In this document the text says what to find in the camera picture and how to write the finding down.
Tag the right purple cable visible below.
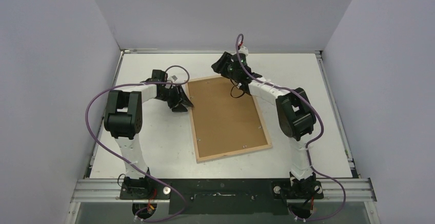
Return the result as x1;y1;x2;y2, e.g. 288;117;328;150
235;33;347;223

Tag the purple cable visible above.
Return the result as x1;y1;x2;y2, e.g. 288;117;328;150
235;33;347;223
85;65;191;223

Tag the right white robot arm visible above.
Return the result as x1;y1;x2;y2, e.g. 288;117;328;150
211;52;323;199

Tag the aluminium rail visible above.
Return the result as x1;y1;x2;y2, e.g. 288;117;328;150
71;178;377;202

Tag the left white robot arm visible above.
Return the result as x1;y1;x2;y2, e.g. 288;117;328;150
104;70;193;199

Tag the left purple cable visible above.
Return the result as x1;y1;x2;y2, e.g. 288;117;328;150
85;65;191;223

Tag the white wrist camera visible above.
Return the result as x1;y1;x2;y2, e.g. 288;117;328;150
168;75;177;83
238;46;249;56

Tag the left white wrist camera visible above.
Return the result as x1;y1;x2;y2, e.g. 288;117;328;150
168;75;177;83

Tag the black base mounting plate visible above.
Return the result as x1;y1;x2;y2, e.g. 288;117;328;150
119;177;324;219

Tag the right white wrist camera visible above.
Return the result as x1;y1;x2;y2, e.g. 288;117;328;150
238;46;249;56

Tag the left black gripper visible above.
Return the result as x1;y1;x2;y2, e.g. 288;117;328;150
156;85;193;112

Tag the white wooden picture frame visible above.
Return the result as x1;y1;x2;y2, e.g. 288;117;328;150
184;74;273;164

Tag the brown cardboard backing board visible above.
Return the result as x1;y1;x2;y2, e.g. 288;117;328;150
187;77;269;158

